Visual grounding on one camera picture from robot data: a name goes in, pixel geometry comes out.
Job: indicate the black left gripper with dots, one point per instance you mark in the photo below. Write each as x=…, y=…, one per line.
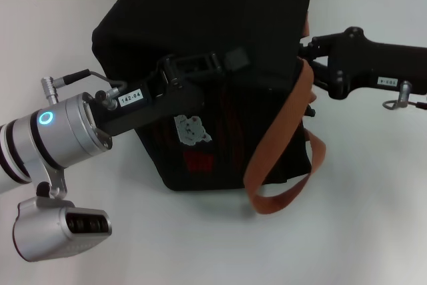
x=150, y=104

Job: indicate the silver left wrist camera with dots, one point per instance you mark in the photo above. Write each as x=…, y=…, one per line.
x=50, y=228

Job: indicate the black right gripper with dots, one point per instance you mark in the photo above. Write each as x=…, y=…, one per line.
x=367, y=61

